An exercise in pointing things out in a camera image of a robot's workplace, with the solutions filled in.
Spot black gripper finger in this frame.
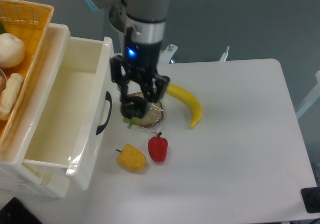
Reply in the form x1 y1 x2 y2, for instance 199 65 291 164
141 73 170 109
109 55 133 107

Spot pale round fruit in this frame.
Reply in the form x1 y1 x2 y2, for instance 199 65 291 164
0 33 26 69

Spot black object bottom left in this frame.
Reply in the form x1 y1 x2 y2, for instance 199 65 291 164
0 197 42 224

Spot yellow bell pepper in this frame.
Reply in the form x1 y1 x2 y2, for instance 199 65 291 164
115 144 147 172

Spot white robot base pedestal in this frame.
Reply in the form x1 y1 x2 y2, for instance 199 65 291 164
108 4 179 66

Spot orange plastic basket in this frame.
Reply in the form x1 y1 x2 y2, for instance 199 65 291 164
0 0 55 155

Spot black drawer handle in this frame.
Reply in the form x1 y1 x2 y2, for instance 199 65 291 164
95 91 113 136

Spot white frame right edge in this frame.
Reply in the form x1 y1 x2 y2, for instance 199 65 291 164
295 71 320 120

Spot black device right edge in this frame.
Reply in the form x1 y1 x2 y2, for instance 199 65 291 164
300 187 320 214

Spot open upper white drawer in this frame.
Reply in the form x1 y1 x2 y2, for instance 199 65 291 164
23 37 114 198

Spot red bell pepper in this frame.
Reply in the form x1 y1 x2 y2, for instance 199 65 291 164
148 132 168 163

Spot white drawer cabinet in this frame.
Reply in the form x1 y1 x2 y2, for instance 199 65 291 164
0 23 71 195

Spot wrapped brown bread slice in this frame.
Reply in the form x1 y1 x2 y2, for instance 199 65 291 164
128 92 165 128

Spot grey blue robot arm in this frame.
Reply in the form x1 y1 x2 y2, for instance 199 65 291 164
86 0 170 116

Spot beige bread roll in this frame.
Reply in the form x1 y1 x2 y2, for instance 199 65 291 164
0 73 24 121

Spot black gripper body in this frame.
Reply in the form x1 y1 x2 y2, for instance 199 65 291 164
123 26 162 88

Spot yellow banana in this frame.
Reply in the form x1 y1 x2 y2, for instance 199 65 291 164
166 84 203 129

